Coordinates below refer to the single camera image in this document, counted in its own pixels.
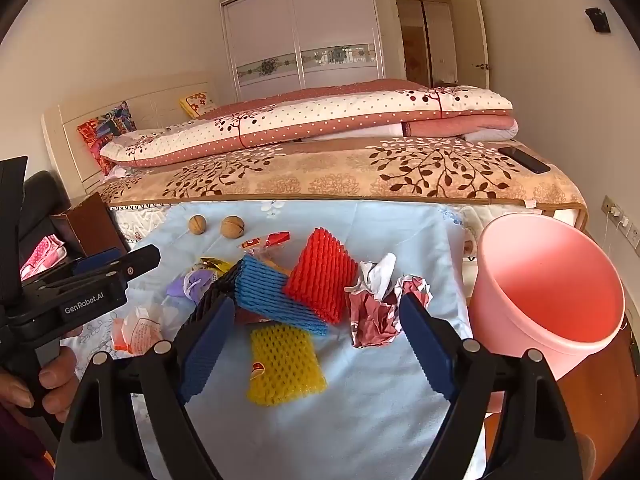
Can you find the purple cloth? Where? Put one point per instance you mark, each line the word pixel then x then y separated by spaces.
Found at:
pixel 192 285

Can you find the pink cloth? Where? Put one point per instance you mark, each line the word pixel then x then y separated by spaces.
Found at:
pixel 42 255

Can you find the light blue floral cloth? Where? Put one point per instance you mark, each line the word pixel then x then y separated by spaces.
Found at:
pixel 370 400

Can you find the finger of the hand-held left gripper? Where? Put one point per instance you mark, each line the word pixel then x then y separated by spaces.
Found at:
pixel 140 260
pixel 95 263

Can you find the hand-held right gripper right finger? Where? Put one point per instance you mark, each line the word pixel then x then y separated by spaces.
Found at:
pixel 430 345

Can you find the yellow snack wrapper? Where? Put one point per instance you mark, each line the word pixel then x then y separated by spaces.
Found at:
pixel 215 266

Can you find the red foam fruit net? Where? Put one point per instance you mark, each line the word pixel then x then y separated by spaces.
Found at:
pixel 320 275

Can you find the white sliding-door wardrobe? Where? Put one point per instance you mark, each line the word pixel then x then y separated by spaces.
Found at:
pixel 300 30

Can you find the orange and white packet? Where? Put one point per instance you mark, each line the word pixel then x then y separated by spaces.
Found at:
pixel 140 330

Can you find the cream panelled door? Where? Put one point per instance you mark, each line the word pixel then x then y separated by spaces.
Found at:
pixel 440 40

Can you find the black wall bracket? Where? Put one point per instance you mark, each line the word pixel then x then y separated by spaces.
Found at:
pixel 598 20

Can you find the black smartphone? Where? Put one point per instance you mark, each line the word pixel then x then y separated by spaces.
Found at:
pixel 525 159

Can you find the wall socket strip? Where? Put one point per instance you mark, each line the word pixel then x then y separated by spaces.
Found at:
pixel 622 222

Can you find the pink dotted folded quilt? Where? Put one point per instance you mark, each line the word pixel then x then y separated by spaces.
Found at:
pixel 320 115

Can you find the red and white paper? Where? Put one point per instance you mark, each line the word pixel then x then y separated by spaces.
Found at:
pixel 372 317

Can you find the yellow flowered pillow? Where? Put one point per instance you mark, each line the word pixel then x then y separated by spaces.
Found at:
pixel 197 104

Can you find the walnut with open seam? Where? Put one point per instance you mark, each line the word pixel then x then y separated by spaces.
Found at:
pixel 232 226

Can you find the pink plastic bucket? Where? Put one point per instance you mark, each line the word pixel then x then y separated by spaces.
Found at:
pixel 545 290

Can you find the yellow foam fruit net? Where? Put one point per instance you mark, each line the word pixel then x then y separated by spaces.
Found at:
pixel 282 365

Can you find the colourful patterned pillow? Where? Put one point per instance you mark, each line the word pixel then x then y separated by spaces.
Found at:
pixel 105 127

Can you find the cream bed headboard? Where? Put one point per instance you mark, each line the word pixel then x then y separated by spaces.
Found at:
pixel 155 102

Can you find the brown wooden nightstand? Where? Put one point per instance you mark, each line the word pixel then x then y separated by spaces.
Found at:
pixel 92 227

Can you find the person's left hand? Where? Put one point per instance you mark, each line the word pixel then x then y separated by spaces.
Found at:
pixel 60 377

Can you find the blue foam fruit net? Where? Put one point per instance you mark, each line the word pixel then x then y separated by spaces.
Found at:
pixel 272 295

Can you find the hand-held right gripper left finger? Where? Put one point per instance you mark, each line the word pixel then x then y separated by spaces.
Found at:
pixel 207 347

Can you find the black leather chair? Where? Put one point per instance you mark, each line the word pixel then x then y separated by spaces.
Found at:
pixel 42 205

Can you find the red snack wrapper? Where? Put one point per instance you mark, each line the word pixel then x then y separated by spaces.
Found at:
pixel 267 241

